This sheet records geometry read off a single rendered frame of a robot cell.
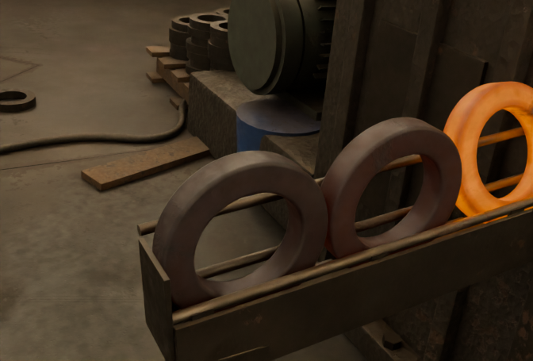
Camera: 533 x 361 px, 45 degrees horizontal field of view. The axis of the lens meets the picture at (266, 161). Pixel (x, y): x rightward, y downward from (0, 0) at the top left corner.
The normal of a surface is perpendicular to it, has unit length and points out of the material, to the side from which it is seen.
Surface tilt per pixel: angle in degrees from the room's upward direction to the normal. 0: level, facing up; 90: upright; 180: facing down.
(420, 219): 54
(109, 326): 0
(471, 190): 67
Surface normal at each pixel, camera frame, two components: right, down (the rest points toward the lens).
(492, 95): 0.44, 0.04
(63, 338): 0.08, -0.90
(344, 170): -0.68, -0.38
